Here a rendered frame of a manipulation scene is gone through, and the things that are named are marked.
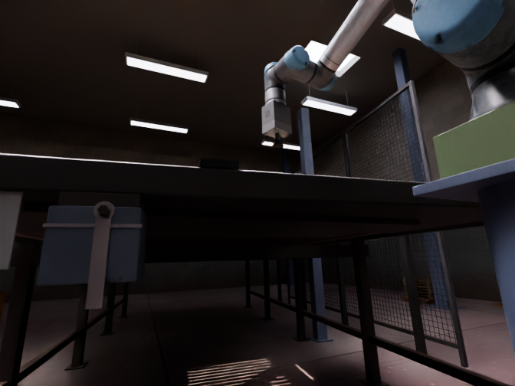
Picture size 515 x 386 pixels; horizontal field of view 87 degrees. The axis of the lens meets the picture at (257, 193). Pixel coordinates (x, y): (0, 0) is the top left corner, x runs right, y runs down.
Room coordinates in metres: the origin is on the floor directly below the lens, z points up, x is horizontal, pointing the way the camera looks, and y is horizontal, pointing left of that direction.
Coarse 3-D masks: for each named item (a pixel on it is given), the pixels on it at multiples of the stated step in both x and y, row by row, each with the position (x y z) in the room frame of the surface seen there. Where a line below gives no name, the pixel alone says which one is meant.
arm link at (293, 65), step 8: (296, 48) 0.73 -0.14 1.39; (288, 56) 0.74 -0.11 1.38; (296, 56) 0.73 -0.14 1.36; (304, 56) 0.74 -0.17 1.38; (280, 64) 0.78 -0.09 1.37; (288, 64) 0.76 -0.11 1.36; (296, 64) 0.75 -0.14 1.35; (304, 64) 0.75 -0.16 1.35; (312, 64) 0.79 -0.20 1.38; (280, 72) 0.79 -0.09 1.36; (288, 72) 0.78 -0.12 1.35; (296, 72) 0.78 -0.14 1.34; (304, 72) 0.79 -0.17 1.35; (312, 72) 0.80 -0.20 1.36; (280, 80) 0.82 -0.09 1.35; (288, 80) 0.82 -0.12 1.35; (304, 80) 0.82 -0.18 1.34
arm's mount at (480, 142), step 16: (496, 112) 0.39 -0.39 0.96; (512, 112) 0.38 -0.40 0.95; (464, 128) 0.44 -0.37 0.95; (480, 128) 0.42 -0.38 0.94; (496, 128) 0.40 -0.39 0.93; (512, 128) 0.38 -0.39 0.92; (448, 144) 0.47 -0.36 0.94; (464, 144) 0.44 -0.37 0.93; (480, 144) 0.42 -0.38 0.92; (496, 144) 0.40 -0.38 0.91; (512, 144) 0.39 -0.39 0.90; (448, 160) 0.47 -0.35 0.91; (464, 160) 0.45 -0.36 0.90; (480, 160) 0.43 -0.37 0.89; (496, 160) 0.41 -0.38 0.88; (448, 176) 0.48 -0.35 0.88
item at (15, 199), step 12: (0, 192) 0.41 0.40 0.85; (12, 192) 0.41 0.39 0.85; (0, 204) 0.41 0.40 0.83; (12, 204) 0.41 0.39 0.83; (0, 216) 0.41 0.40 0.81; (12, 216) 0.42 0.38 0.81; (0, 228) 0.41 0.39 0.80; (12, 228) 0.42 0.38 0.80; (0, 240) 0.41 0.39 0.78; (12, 240) 0.42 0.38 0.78; (0, 252) 0.41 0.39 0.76; (0, 264) 0.41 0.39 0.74
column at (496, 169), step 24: (480, 168) 0.41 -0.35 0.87; (504, 168) 0.38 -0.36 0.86; (432, 192) 0.49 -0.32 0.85; (456, 192) 0.49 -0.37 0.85; (480, 192) 0.48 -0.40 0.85; (504, 192) 0.43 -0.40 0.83; (504, 216) 0.43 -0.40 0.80; (504, 240) 0.45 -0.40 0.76; (504, 264) 0.46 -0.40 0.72; (504, 288) 0.47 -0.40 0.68; (504, 312) 0.50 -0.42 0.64
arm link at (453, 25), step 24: (432, 0) 0.36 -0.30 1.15; (456, 0) 0.34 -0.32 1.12; (480, 0) 0.32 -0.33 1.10; (504, 0) 0.32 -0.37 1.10; (432, 24) 0.37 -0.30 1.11; (456, 24) 0.35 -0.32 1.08; (480, 24) 0.34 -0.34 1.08; (504, 24) 0.35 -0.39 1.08; (432, 48) 0.40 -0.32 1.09; (456, 48) 0.38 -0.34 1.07; (480, 48) 0.38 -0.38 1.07; (504, 48) 0.39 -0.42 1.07
